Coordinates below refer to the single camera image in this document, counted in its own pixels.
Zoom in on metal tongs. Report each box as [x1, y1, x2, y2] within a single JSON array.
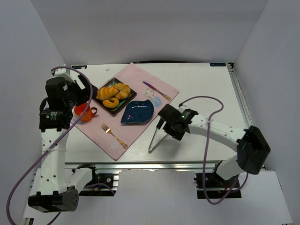
[[148, 118, 169, 154]]

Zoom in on croissant bread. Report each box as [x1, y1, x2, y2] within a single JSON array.
[[113, 83, 131, 99], [102, 97, 119, 108], [96, 87, 118, 100]]

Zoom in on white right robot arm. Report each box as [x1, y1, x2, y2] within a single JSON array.
[[157, 104, 270, 188]]

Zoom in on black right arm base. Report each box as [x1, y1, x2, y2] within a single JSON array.
[[194, 173, 242, 200]]

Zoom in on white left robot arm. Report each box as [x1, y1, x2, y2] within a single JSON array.
[[28, 66, 98, 213]]

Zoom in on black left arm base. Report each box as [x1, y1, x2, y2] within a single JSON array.
[[72, 164, 116, 197]]

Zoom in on orange mug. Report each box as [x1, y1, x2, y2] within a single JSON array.
[[74, 103, 98, 122]]

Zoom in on purple gold knife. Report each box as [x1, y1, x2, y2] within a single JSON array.
[[142, 81, 171, 101]]

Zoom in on blue leaf-shaped plate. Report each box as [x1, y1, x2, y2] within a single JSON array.
[[120, 100, 154, 124]]

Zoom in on gold fork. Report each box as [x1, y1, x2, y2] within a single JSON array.
[[101, 123, 128, 149]]

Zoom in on pink placemat cloth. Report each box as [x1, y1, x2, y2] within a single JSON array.
[[76, 63, 179, 160]]

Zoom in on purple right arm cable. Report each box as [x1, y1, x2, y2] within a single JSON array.
[[179, 96, 249, 205]]

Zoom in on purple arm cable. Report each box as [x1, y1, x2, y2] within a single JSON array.
[[179, 96, 249, 205], [6, 66, 95, 225]]

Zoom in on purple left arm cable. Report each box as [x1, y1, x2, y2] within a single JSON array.
[[6, 66, 95, 225]]

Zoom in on aluminium table frame rail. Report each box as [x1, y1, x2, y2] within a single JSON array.
[[227, 62, 253, 127]]

